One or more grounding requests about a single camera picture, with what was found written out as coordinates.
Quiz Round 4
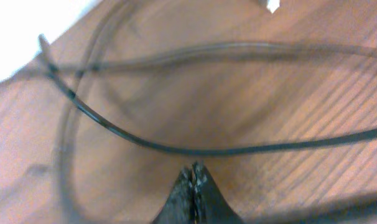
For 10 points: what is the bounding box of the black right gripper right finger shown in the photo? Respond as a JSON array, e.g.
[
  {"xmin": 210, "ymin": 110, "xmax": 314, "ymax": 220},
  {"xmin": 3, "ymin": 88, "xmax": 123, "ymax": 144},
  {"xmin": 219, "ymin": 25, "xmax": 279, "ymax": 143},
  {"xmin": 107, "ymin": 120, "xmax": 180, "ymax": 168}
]
[{"xmin": 192, "ymin": 162, "xmax": 244, "ymax": 224}]

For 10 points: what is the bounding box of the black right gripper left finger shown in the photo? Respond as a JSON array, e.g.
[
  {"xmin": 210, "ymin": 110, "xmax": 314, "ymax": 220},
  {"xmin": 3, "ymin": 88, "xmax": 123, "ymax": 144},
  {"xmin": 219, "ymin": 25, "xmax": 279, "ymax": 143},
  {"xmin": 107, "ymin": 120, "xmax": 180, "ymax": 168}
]
[{"xmin": 152, "ymin": 167, "xmax": 195, "ymax": 224}]

